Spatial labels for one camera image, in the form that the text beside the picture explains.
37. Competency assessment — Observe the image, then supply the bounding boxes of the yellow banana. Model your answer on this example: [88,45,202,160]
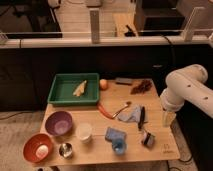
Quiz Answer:
[73,80,87,97]

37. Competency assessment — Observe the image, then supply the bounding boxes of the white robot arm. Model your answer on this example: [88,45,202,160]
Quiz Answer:
[160,64,213,127]

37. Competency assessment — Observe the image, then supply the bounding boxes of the blue plastic cup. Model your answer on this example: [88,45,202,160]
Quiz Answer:
[112,139,126,155]

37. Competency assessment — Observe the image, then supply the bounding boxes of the white paper cup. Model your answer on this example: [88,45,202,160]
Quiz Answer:
[76,123,92,143]

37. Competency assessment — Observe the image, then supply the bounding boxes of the small metal cup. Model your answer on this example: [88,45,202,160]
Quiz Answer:
[59,143,73,159]

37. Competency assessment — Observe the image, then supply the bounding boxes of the black marker pen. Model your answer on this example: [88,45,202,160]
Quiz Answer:
[138,107,145,130]

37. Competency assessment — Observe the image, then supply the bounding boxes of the black white small object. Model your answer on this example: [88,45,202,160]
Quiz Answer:
[141,131,155,148]

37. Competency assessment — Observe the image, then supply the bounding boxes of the blue grey cloth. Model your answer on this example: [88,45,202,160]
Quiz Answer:
[118,105,144,123]

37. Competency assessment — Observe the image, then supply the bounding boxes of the dark red grapes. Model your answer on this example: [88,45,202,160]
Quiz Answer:
[131,80,152,94]

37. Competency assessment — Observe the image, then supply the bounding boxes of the orange fruit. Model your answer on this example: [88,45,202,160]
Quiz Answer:
[99,79,108,90]

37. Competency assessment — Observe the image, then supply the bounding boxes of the green plastic tray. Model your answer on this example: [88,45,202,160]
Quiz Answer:
[47,73,100,106]

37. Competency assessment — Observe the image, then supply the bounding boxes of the purple bowl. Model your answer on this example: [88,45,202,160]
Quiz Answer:
[45,111,72,136]

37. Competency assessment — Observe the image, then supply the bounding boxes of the white egg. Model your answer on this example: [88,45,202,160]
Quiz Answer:
[36,145,48,158]

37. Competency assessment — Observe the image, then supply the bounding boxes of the red bowl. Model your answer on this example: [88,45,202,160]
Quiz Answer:
[23,133,53,163]

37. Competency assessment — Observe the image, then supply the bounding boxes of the white angled post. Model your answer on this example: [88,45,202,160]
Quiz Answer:
[181,7,205,41]

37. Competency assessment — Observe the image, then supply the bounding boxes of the white vertical post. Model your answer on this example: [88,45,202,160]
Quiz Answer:
[89,8,100,44]

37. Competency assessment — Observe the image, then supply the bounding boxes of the white horizontal rail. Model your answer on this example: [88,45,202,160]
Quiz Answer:
[0,35,213,49]

